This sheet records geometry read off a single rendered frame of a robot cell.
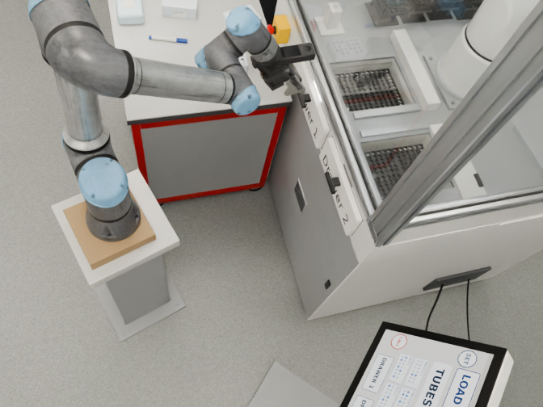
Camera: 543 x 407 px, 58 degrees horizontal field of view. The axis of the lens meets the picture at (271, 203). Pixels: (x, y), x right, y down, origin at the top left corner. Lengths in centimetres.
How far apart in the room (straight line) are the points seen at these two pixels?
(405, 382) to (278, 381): 104
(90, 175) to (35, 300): 110
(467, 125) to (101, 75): 68
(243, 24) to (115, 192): 52
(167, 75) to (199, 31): 91
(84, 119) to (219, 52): 36
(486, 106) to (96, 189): 90
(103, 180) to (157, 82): 35
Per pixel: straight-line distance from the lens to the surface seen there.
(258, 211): 240
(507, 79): 89
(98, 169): 132
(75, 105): 124
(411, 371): 120
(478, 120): 95
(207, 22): 201
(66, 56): 101
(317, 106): 159
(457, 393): 114
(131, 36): 196
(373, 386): 122
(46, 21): 107
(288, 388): 216
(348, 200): 145
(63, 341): 225
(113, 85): 102
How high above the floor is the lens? 215
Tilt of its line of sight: 62 degrees down
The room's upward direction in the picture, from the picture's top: 19 degrees clockwise
